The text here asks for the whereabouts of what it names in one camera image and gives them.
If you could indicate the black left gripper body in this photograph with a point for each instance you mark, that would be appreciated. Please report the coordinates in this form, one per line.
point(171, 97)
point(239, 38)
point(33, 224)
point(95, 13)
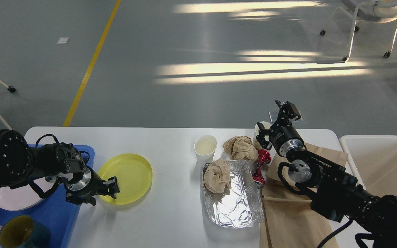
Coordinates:
point(87, 185)

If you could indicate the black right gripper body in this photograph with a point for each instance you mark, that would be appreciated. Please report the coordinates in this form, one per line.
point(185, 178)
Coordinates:
point(285, 139)

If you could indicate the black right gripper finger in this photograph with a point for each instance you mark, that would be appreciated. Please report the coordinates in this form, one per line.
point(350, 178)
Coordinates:
point(262, 141)
point(288, 113)

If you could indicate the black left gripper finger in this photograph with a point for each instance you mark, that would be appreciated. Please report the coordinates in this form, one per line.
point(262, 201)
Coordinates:
point(78, 200)
point(109, 188)

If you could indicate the yellow round plate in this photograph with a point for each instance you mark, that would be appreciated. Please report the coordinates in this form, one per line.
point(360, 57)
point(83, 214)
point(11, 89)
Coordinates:
point(134, 176)

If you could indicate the dark green mug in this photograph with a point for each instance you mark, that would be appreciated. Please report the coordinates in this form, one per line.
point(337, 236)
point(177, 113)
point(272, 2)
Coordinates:
point(24, 232)

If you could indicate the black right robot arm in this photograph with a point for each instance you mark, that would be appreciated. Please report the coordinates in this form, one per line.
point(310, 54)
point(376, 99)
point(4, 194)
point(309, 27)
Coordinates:
point(333, 192)

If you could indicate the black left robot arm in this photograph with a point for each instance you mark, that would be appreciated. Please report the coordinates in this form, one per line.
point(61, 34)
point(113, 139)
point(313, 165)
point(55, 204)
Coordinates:
point(44, 168)

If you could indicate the white paper cup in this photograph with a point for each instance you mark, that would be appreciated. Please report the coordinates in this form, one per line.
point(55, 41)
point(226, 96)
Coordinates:
point(204, 148)
point(266, 125)

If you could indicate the crumpled brown paper ball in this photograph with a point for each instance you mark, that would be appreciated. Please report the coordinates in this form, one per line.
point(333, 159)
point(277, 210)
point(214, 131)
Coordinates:
point(241, 147)

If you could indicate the crumpled brown paper in tray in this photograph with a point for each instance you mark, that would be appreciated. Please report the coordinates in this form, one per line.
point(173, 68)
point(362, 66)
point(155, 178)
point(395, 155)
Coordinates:
point(217, 176)

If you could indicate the white round plate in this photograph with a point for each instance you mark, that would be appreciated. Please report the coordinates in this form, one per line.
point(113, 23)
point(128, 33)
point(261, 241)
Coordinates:
point(18, 199)

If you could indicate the aluminium foil tray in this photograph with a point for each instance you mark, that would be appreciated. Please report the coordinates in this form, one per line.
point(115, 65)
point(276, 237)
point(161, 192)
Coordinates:
point(238, 207)

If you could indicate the brown paper bag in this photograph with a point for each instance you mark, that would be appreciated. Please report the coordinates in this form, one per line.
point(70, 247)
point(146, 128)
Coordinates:
point(289, 222)

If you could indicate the white plastic bin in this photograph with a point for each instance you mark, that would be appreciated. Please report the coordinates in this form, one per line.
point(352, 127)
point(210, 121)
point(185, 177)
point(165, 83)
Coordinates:
point(373, 160)

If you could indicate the white chair on casters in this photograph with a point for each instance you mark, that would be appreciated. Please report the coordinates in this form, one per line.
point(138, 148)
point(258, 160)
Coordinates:
point(375, 11)

